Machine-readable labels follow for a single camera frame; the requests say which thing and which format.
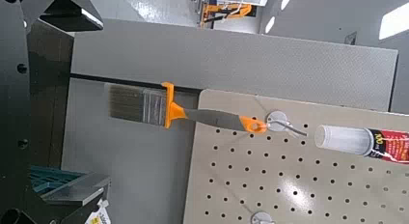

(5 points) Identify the beige perforated pegboard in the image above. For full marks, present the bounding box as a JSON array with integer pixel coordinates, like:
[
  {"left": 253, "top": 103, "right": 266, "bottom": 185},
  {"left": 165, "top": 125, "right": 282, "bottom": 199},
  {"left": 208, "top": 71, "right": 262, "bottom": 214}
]
[{"left": 182, "top": 88, "right": 409, "bottom": 224}]

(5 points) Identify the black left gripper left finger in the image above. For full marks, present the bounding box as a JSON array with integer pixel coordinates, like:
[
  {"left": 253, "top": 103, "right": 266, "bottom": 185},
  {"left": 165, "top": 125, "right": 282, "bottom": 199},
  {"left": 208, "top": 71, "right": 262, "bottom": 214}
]
[{"left": 0, "top": 0, "right": 97, "bottom": 224}]

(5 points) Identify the paintbrush with orange grey handle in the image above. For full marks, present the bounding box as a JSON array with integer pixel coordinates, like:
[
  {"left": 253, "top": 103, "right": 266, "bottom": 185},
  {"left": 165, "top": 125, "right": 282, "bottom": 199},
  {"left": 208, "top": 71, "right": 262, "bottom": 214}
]
[{"left": 108, "top": 81, "right": 268, "bottom": 135}]

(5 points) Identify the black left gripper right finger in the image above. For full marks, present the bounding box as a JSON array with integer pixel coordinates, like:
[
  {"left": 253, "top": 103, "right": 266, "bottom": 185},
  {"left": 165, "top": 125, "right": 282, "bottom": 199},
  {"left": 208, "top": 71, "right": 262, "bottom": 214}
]
[{"left": 18, "top": 0, "right": 105, "bottom": 34}]

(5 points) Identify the grey panel below pegboard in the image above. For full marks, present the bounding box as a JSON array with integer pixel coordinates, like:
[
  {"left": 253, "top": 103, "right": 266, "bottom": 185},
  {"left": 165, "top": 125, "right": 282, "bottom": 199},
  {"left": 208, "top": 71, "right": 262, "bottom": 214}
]
[{"left": 61, "top": 78, "right": 202, "bottom": 224}]

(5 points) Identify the grey plastic crate with handle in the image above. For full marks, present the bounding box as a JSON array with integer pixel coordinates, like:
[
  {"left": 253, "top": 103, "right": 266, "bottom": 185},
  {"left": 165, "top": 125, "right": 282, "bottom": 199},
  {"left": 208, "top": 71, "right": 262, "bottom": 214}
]
[{"left": 29, "top": 165, "right": 112, "bottom": 208}]

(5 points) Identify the white pegboard hook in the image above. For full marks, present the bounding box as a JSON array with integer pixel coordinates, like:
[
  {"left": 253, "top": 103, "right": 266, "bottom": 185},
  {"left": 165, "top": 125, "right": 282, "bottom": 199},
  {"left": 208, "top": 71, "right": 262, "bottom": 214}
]
[
  {"left": 250, "top": 211, "right": 276, "bottom": 224},
  {"left": 265, "top": 110, "right": 308, "bottom": 137}
]

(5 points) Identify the red and white sealant tube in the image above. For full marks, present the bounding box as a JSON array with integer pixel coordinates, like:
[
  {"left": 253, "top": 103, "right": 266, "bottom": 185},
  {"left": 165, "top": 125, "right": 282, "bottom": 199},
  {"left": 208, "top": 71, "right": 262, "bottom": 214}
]
[{"left": 314, "top": 125, "right": 409, "bottom": 164}]

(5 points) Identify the white carded retail package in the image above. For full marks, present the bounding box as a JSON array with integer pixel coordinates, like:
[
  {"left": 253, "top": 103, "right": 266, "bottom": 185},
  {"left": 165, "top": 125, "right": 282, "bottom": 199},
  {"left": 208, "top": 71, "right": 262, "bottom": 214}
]
[{"left": 84, "top": 198, "right": 112, "bottom": 224}]

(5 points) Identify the grey side partition panel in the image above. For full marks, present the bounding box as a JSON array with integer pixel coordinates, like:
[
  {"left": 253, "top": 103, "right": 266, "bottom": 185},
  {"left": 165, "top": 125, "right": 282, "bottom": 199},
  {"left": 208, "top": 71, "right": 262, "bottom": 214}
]
[{"left": 70, "top": 18, "right": 399, "bottom": 113}]

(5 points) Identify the orange background machine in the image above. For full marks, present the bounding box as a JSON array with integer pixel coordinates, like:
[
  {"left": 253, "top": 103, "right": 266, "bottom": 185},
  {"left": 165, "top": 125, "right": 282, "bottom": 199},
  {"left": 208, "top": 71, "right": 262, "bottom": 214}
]
[{"left": 199, "top": 1, "right": 257, "bottom": 29}]

